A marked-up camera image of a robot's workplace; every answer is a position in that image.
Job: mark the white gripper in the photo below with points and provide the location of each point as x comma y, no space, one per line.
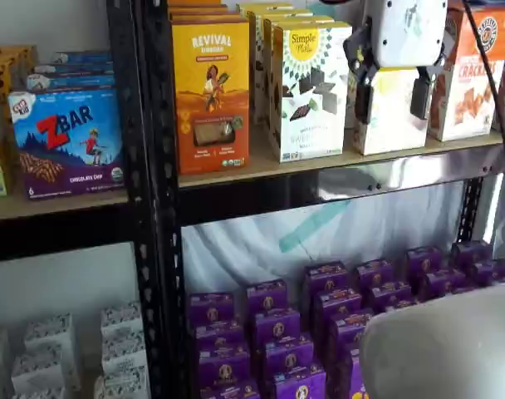
410,33

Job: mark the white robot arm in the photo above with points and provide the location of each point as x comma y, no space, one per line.
443,349

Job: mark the yellow orange snack box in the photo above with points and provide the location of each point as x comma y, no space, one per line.
391,112

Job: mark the white almond flour box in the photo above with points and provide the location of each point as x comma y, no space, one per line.
351,99

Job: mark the white mint chocolate cookie box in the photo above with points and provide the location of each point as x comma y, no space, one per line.
277,11
298,19
315,104

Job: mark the orange and white crackers box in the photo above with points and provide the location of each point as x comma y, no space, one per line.
470,91

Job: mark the wooden shelf board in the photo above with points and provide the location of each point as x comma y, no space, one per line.
49,203
277,164

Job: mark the purple snack box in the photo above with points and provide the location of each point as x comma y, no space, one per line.
219,337
470,254
389,295
491,272
424,262
224,367
442,284
374,274
300,384
211,309
349,374
229,391
326,278
277,328
337,305
350,330
402,306
289,355
267,297

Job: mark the orange Revival cracker box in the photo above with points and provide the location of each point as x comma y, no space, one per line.
207,17
213,104

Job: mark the black metal shelf rack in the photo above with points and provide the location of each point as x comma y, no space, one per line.
161,166
126,208

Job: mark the blue purple Zbar box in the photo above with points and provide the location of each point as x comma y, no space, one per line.
74,82
70,145
76,69
84,57

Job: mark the yellow chocolate chip box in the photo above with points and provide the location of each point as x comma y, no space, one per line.
9,62

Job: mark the teal tape strip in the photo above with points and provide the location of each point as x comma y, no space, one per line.
315,228

